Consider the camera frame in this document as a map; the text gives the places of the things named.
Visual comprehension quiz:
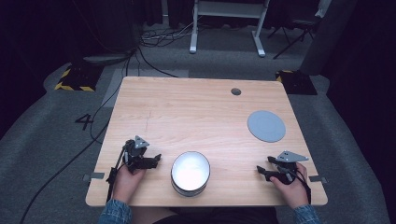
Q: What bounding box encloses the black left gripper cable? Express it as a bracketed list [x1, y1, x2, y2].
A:
[105, 146, 129, 203]

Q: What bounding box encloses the round metal tin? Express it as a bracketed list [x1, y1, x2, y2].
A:
[170, 150, 212, 198]

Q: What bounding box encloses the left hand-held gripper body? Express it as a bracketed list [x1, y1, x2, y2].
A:
[122, 134, 150, 174]

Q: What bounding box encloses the white desk frame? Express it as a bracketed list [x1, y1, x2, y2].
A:
[189, 0, 272, 58]

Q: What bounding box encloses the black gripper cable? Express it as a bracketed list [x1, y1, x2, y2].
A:
[288, 169, 313, 205]
[105, 146, 129, 203]

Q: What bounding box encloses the person's left hand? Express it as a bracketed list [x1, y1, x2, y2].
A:
[112, 163, 148, 205]

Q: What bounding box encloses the black yellow striped base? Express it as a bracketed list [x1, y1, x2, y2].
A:
[275, 69, 318, 96]
[53, 63, 105, 93]

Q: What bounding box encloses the round grey lid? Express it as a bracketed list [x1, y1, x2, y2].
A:
[247, 109, 287, 144]

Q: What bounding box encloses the grey stand foot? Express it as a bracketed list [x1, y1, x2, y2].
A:
[81, 50, 137, 67]

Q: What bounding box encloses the grey metal table bracket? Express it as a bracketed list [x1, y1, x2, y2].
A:
[82, 171, 106, 183]
[308, 175, 329, 184]

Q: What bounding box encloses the person's right hand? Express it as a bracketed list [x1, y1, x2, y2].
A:
[268, 162, 311, 210]

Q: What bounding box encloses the bundle of floor cables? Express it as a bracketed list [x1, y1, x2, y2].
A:
[139, 17, 204, 49]

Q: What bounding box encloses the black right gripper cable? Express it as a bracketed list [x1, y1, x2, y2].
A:
[288, 169, 313, 205]

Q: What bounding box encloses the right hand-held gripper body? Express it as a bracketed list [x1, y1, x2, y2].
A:
[273, 150, 310, 186]

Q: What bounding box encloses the black folding chair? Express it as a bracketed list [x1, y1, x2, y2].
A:
[266, 0, 332, 61]

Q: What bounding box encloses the grey column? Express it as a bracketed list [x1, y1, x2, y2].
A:
[299, 0, 360, 77]

